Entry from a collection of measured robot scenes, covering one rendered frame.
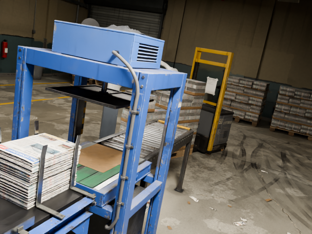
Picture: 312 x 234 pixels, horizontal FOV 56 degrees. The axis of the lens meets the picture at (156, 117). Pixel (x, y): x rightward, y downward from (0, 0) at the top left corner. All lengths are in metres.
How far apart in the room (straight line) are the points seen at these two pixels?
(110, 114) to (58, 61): 2.05
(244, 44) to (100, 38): 9.14
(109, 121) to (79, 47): 2.05
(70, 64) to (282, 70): 9.28
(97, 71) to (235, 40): 9.31
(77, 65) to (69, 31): 0.28
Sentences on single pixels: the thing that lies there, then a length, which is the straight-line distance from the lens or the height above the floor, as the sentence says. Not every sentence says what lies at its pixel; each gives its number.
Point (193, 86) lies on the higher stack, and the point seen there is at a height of 1.21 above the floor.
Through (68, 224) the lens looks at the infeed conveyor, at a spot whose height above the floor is 0.71.
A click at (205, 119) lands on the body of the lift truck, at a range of 5.57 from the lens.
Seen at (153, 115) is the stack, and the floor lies 0.76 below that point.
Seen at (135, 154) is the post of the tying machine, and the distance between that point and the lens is 1.69.
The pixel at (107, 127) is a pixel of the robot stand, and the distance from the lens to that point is 3.90.
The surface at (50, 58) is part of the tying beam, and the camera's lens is 1.96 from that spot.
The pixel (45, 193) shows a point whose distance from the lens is 1.72.
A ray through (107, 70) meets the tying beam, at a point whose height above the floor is 1.52.
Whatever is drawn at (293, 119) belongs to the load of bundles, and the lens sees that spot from 9.06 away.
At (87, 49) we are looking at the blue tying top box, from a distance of 1.93.
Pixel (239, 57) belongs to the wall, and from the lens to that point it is 10.77.
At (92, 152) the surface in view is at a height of 0.80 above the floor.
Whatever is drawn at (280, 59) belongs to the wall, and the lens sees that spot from 10.66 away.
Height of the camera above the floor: 1.68
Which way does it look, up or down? 13 degrees down
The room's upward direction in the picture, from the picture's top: 10 degrees clockwise
